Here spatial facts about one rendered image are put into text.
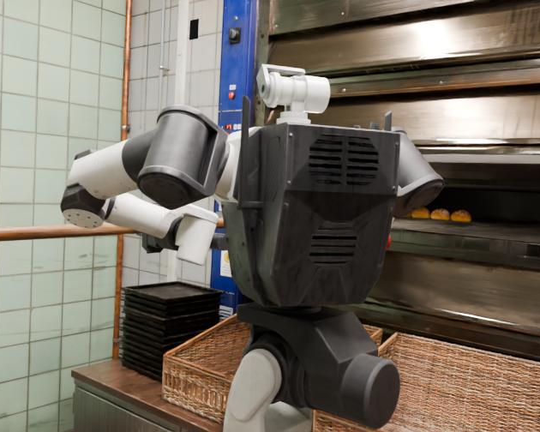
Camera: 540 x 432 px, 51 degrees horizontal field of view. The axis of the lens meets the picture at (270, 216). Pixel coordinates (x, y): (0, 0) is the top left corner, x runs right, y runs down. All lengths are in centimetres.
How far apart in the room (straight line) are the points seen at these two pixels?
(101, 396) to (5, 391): 69
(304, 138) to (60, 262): 205
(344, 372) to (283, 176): 34
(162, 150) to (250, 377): 42
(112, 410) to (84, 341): 82
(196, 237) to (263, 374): 38
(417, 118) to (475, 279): 54
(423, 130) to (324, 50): 51
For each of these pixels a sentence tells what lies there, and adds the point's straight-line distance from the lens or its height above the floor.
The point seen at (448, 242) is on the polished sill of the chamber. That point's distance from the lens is 186.
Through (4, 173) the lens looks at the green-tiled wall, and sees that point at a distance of 263.
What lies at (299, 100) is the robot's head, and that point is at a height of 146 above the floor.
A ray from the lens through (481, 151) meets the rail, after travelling 168.
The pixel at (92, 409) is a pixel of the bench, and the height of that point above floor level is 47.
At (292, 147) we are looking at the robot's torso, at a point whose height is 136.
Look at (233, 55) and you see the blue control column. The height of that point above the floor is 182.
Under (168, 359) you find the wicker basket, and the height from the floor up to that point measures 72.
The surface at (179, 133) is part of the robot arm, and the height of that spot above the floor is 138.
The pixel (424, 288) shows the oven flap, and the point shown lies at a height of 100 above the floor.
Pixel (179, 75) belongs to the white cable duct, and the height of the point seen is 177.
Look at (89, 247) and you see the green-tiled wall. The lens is 285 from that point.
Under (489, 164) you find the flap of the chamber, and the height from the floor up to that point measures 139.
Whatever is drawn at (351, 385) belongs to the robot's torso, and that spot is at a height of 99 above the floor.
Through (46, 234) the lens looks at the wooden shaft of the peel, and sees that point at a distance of 132.
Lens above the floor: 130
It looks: 3 degrees down
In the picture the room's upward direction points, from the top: 3 degrees clockwise
